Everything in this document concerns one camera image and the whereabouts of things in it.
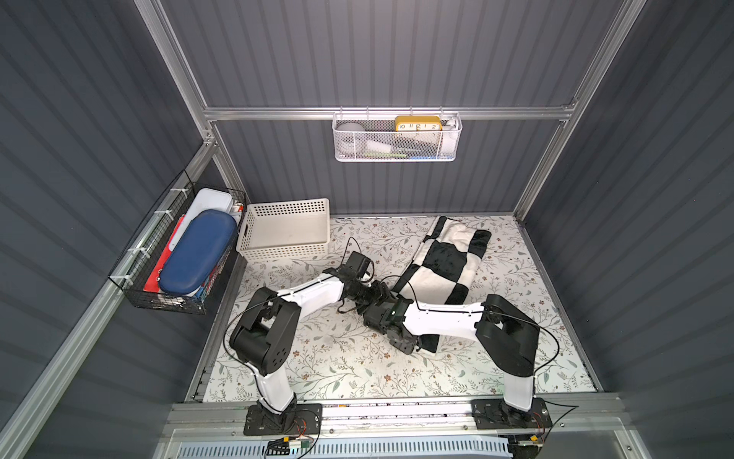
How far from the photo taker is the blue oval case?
2.11 feet

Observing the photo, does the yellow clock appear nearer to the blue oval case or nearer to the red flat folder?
the blue oval case

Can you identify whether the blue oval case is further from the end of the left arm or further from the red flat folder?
the end of the left arm

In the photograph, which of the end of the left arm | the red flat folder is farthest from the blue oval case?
the end of the left arm

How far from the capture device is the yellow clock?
2.90 feet
